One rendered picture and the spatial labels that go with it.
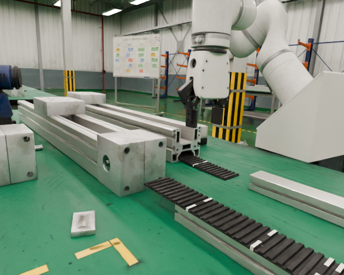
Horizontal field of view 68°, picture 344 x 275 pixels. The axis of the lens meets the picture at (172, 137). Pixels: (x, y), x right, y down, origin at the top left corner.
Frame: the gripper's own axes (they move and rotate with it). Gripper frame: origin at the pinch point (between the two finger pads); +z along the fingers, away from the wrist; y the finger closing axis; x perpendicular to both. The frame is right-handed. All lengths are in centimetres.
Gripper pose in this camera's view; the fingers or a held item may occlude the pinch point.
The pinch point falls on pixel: (204, 120)
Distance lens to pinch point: 59.5
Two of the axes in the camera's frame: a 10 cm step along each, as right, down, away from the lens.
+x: -6.4, -2.0, 7.5
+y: 7.7, -1.2, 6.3
